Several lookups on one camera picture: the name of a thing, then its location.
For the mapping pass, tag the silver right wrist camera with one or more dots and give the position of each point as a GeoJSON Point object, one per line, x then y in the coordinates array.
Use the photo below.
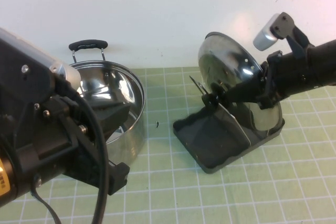
{"type": "Point", "coordinates": [263, 40]}

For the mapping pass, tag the green checked tablecloth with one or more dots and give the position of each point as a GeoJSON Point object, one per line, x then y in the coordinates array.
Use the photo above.
{"type": "Point", "coordinates": [236, 197]}

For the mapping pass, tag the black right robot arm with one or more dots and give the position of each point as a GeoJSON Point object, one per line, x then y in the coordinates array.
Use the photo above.
{"type": "Point", "coordinates": [315, 64]}

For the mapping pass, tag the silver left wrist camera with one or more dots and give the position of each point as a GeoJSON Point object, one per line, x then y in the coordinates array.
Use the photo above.
{"type": "Point", "coordinates": [60, 69]}

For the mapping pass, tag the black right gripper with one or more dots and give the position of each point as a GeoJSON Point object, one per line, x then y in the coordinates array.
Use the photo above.
{"type": "Point", "coordinates": [275, 82]}

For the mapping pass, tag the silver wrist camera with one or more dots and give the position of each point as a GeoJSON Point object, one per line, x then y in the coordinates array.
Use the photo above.
{"type": "Point", "coordinates": [60, 69]}
{"type": "Point", "coordinates": [263, 40]}

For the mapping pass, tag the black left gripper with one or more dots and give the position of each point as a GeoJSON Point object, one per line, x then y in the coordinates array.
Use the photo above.
{"type": "Point", "coordinates": [57, 142]}

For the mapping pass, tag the small black debris speck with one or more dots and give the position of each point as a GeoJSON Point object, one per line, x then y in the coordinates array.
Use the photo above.
{"type": "Point", "coordinates": [157, 124]}

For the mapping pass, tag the stainless steel lid black knob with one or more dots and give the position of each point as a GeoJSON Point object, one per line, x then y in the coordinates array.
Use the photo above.
{"type": "Point", "coordinates": [225, 58]}

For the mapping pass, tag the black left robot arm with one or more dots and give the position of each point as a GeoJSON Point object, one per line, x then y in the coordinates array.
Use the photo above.
{"type": "Point", "coordinates": [10, 155]}

